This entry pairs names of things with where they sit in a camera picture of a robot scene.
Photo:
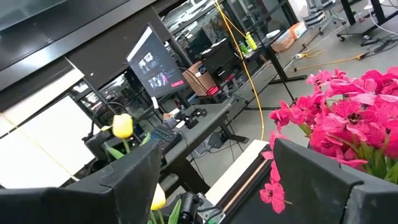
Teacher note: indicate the red artificial flower bunch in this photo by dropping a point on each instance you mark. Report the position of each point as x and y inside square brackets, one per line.
[379, 81]
[311, 105]
[273, 194]

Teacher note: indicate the brown cardboard box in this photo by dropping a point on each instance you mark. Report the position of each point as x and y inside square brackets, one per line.
[199, 77]

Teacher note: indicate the backlit black keyboard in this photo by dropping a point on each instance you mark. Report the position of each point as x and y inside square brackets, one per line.
[166, 137]

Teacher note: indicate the yellow artificial tulip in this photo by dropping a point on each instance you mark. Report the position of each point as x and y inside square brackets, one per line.
[158, 197]
[122, 126]

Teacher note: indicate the small green bottle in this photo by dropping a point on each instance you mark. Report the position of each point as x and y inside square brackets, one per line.
[243, 48]

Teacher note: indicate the grey office chair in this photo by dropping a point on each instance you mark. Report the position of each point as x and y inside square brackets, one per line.
[317, 17]

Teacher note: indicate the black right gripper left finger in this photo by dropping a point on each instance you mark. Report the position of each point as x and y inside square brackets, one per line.
[77, 205]

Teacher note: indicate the black equipment case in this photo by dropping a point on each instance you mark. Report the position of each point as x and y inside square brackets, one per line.
[220, 56]

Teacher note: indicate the black desk monitor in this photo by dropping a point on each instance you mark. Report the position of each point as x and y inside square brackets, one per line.
[155, 68]

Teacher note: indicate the grey desk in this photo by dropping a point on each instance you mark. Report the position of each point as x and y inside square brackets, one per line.
[202, 130]

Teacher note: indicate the yellow green bottle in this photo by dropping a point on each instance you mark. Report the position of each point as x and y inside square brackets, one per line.
[251, 42]

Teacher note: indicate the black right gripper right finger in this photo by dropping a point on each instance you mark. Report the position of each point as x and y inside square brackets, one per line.
[326, 199]

